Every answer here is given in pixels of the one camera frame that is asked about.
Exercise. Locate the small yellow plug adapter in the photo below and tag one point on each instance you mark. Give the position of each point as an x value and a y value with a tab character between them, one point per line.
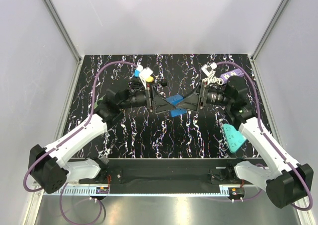
150	79

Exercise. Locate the purple power strip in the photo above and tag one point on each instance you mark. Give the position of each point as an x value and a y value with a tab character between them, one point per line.
237	72

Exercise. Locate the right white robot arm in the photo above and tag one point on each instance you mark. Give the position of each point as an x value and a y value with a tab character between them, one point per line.
286	180

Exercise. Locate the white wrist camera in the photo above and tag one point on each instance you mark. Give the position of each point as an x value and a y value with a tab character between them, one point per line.
209	69
144	73

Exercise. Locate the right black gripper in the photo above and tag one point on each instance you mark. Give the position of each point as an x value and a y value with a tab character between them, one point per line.
191	103

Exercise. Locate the light blue plug adapter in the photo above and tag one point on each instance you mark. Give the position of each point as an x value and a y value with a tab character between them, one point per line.
136	73

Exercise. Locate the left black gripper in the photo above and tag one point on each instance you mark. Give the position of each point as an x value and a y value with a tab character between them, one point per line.
155	102

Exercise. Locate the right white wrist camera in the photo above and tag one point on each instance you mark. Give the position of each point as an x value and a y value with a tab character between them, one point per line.
209	69

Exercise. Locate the teal triangular power strip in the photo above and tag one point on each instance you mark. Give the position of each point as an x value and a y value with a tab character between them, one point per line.
234	138

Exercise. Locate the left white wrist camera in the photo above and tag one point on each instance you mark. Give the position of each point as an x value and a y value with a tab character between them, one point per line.
144	73

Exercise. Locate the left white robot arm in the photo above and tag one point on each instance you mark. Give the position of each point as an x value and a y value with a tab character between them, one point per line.
50	166

